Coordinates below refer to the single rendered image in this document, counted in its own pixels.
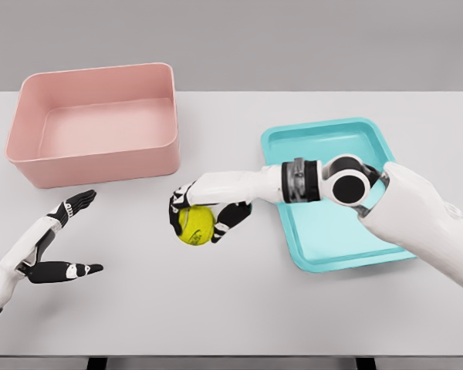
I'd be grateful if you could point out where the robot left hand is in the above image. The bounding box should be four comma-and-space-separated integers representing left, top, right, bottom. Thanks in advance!
0, 189, 104, 284

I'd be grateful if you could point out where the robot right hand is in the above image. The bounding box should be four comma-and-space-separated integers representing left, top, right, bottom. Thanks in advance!
168, 170, 252, 244

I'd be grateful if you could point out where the light blue plastic tray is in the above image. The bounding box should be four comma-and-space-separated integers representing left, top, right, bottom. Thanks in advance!
260, 117, 418, 274

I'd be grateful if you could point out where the pink plastic basket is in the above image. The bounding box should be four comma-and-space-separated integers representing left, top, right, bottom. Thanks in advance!
5, 62, 181, 190

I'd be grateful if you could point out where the yellow tennis ball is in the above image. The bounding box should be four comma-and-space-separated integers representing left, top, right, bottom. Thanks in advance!
176, 205, 217, 246

